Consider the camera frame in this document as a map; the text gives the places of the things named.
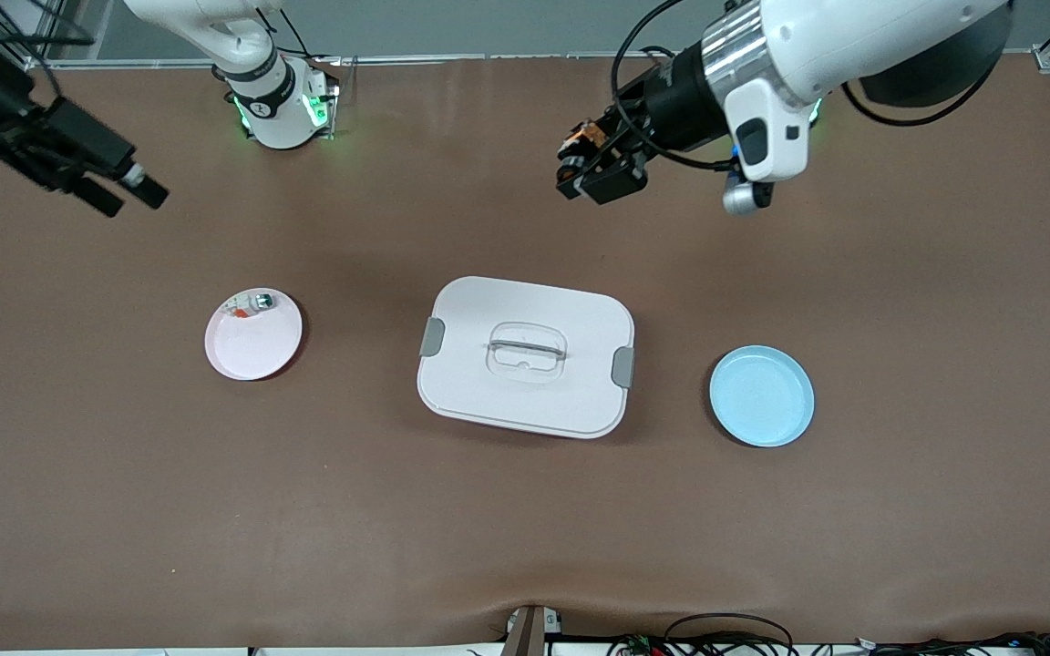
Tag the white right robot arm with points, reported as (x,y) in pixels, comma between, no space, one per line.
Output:
(274,109)

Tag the orange button switch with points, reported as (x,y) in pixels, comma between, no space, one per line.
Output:
(582,138)

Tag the light blue round plate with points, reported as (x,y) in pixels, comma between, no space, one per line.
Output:
(762,396)

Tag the white switch with green button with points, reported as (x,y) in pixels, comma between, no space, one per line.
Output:
(261,301)

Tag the white lidded storage box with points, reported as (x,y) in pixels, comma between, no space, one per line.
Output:
(525,401)

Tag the grey box latch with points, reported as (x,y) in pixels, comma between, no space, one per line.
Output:
(623,367)
(432,337)

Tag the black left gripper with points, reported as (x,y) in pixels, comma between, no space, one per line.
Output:
(678,98)

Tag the camera mount post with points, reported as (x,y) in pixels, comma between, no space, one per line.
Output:
(525,633)

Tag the brown table mat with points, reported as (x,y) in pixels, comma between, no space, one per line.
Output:
(525,528)

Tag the pink round plate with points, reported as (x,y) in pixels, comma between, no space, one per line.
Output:
(252,346)

